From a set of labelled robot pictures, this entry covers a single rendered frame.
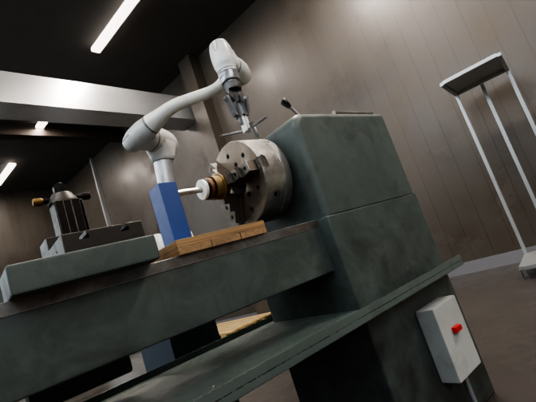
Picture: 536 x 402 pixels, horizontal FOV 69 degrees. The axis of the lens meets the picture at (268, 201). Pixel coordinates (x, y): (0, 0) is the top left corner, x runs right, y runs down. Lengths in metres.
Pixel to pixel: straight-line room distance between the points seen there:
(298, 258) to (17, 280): 0.77
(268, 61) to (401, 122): 2.25
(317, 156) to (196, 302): 0.67
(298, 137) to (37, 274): 0.91
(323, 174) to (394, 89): 3.65
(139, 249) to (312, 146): 0.74
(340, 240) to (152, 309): 0.66
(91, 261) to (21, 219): 10.48
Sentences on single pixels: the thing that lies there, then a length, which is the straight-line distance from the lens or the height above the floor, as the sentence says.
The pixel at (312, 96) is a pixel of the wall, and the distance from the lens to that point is 5.51.
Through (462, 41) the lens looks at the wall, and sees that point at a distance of 4.85.
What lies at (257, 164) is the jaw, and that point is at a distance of 1.33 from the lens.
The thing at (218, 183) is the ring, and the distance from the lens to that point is 1.32.
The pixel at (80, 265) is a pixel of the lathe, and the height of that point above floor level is 0.89.
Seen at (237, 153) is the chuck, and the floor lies 1.18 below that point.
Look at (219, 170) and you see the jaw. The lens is 1.45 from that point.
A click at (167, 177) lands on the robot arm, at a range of 2.06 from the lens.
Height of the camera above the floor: 0.77
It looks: 9 degrees up
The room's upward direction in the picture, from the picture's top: 19 degrees counter-clockwise
